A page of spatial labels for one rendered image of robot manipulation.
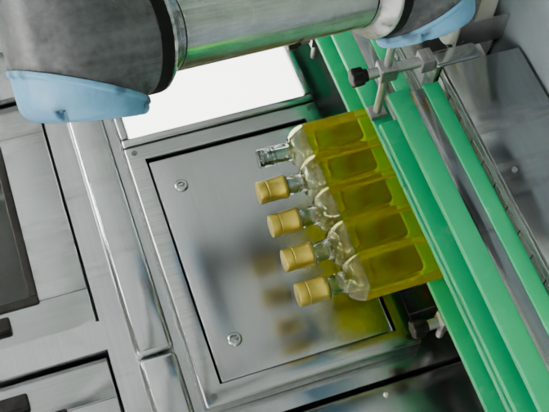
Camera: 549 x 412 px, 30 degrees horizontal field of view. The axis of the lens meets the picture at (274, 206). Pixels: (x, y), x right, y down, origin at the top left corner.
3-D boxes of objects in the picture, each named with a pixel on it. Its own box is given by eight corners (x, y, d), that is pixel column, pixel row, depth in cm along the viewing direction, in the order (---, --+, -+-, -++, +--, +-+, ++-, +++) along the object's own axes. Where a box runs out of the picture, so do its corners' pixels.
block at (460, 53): (458, 77, 157) (416, 87, 156) (471, 37, 149) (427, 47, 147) (467, 95, 155) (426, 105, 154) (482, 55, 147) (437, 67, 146)
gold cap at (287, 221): (293, 214, 152) (265, 222, 152) (295, 203, 149) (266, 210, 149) (301, 235, 151) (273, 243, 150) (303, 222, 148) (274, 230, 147)
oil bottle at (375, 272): (466, 235, 153) (333, 274, 149) (475, 217, 148) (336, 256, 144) (482, 267, 151) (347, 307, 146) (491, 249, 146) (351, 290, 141)
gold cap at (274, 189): (280, 181, 155) (252, 188, 154) (283, 170, 152) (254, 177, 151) (287, 201, 154) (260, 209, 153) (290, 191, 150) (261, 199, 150)
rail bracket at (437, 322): (480, 308, 156) (400, 333, 154) (491, 288, 151) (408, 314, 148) (492, 331, 155) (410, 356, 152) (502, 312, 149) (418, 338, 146)
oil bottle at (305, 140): (406, 114, 164) (280, 147, 160) (412, 93, 159) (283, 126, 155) (420, 142, 161) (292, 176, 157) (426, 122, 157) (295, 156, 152)
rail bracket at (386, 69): (414, 95, 157) (338, 114, 155) (435, 23, 143) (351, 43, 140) (422, 110, 156) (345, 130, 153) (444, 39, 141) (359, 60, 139)
